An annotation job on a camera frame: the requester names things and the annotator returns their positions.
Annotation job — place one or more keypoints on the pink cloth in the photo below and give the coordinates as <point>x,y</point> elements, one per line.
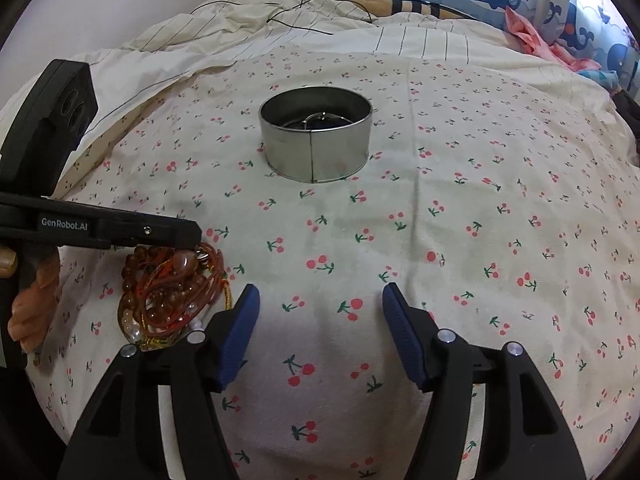
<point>537,40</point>

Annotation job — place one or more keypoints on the orange black striped pillow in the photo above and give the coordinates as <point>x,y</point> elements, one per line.
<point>415,6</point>

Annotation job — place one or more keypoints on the cream striped duvet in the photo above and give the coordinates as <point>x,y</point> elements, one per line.
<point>300,15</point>

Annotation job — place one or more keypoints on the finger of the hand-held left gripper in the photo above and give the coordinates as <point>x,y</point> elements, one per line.
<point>150,232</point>

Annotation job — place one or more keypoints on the round metal tin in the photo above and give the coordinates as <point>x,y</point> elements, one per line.
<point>320,155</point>

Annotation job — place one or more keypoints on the cherry print blanket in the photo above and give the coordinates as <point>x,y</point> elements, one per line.
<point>450,210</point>

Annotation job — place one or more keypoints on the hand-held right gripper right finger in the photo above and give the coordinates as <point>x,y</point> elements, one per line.
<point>402,332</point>

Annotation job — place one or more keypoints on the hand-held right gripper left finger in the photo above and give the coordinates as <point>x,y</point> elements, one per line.
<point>235,332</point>

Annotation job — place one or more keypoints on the person's left hand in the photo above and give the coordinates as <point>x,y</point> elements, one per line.
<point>37,310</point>

